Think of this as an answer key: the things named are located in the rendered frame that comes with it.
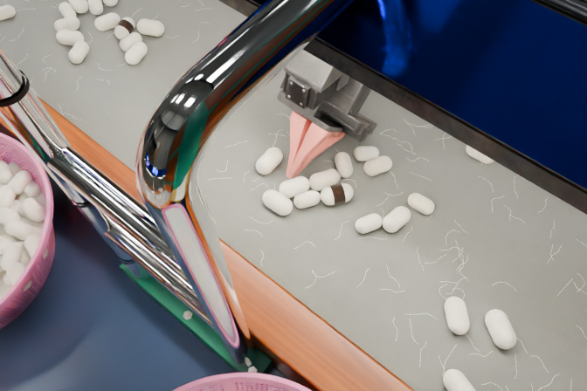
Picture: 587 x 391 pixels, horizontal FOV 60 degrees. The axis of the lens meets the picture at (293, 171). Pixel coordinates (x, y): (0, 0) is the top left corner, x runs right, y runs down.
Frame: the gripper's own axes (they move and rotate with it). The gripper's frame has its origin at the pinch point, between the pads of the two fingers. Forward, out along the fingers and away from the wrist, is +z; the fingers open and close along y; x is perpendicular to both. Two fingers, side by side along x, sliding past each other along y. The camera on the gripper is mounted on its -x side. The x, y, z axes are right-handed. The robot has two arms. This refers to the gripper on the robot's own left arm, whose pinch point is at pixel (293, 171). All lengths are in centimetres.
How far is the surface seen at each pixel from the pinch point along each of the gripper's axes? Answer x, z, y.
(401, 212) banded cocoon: 1.8, -2.4, 12.6
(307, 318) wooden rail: -8.7, 9.1, 11.3
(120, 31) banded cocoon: 2.1, -2.2, -32.3
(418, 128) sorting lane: 11.4, -10.3, 8.0
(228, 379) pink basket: -14.7, 15.5, 9.0
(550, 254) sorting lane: 7.7, -6.1, 27.8
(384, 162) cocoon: 4.8, -5.5, 7.7
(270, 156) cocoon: -0.3, 0.0, -3.2
